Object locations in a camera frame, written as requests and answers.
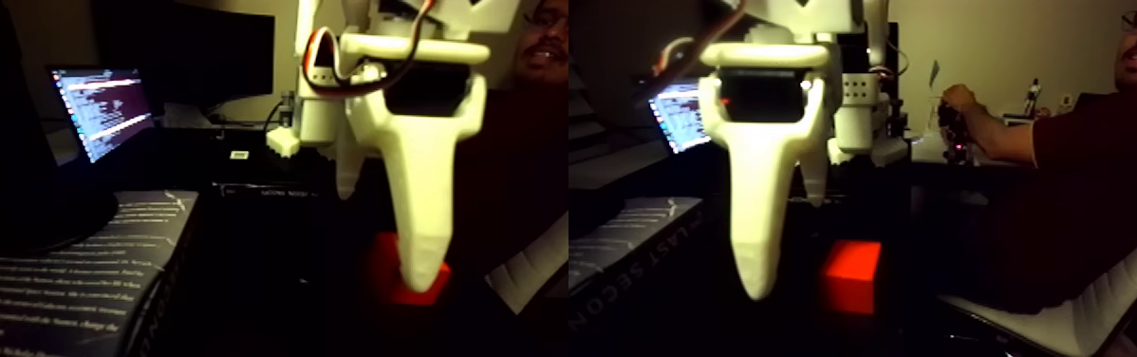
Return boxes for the open laptop lit screen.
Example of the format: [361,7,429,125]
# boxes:
[47,65,157,164]

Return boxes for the red cube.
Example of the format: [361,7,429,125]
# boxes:
[369,232,453,308]

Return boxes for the dark book white text cover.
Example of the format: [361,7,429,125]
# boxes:
[0,189,201,357]

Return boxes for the black flat computer monitor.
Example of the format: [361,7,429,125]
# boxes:
[95,0,276,111]

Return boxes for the black box white lettering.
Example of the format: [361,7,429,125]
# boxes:
[213,177,341,200]

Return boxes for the person's hand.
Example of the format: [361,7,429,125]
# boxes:
[939,84,981,127]

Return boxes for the white chair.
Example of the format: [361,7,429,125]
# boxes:
[937,209,1137,357]

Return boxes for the red white black servo cable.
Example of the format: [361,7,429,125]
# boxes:
[302,0,440,101]

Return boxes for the dark leader arm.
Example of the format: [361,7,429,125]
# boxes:
[937,100,974,163]

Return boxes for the person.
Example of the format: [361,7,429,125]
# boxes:
[939,0,1137,315]

